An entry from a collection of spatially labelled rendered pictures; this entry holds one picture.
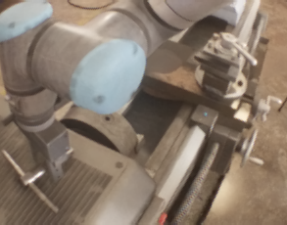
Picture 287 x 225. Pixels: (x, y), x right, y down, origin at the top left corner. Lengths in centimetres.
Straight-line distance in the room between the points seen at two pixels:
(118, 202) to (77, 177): 9
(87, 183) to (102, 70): 35
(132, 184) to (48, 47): 38
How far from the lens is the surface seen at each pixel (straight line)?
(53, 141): 55
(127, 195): 70
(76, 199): 67
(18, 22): 44
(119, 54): 38
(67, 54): 39
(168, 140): 143
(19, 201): 68
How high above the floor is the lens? 191
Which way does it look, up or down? 44 degrees down
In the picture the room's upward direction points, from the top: 5 degrees clockwise
